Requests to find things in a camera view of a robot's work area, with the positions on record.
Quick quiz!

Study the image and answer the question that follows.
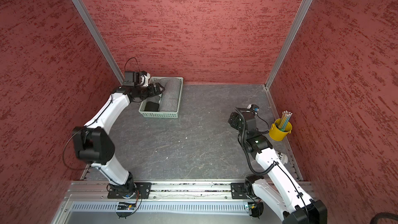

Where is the black white checkered scarf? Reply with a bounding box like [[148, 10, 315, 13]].
[[144, 101, 160, 112]]

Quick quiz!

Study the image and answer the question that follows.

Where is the grey cloth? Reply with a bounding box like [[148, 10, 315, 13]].
[[159, 77, 181, 112]]

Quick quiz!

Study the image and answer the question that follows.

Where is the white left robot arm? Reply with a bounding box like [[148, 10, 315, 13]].
[[71, 83, 165, 199]]

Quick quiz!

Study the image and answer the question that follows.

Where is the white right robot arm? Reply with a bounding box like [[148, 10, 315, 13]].
[[228, 108, 328, 224]]

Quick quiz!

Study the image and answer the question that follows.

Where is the pale green plastic basket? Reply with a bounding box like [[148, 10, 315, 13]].
[[139, 76, 184, 118]]

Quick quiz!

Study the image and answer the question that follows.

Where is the yellow pencil bucket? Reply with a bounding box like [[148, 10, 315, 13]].
[[269, 119, 292, 141]]

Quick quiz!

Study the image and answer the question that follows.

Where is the colored pencils bundle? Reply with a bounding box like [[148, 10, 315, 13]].
[[278, 111, 292, 131]]

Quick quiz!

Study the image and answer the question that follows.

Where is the white labelled bottle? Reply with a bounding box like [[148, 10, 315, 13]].
[[276, 151, 289, 165]]

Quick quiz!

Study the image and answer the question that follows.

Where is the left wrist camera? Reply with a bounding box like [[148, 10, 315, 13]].
[[122, 71, 151, 87]]

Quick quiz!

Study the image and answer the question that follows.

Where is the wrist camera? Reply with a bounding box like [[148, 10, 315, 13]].
[[122, 71, 151, 87], [247, 104, 259, 113]]

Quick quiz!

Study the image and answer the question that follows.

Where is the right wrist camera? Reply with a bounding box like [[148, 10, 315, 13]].
[[247, 104, 259, 113]]

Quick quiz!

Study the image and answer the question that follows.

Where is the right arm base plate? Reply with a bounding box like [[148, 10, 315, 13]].
[[230, 183, 248, 200]]

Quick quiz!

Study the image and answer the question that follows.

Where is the left corner aluminium post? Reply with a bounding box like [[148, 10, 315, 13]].
[[72, 0, 124, 84]]

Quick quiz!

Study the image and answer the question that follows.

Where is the corner aluminium post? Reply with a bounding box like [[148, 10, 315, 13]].
[[265, 0, 313, 90], [72, 0, 124, 84]]

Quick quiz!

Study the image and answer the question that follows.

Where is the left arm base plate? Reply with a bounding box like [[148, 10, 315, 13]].
[[107, 182, 152, 200]]

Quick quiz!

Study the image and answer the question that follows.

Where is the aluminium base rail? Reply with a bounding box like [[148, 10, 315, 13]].
[[63, 179, 249, 203]]

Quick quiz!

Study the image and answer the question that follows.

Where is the right corner aluminium post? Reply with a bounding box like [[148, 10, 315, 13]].
[[265, 0, 313, 90]]

